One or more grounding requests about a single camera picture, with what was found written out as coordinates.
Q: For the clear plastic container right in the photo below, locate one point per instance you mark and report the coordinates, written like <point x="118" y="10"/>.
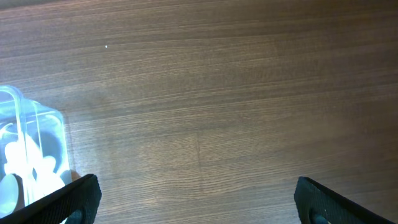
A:
<point x="21" y="116"/>

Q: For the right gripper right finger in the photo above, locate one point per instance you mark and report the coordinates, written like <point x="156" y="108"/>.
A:
<point x="318" y="204"/>

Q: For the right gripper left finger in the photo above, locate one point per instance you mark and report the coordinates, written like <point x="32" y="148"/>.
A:
<point x="76" y="202"/>

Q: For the white plastic spoon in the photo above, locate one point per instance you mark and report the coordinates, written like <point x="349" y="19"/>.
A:
<point x="47" y="181"/>
<point x="9" y="194"/>
<point x="23" y="157"/>

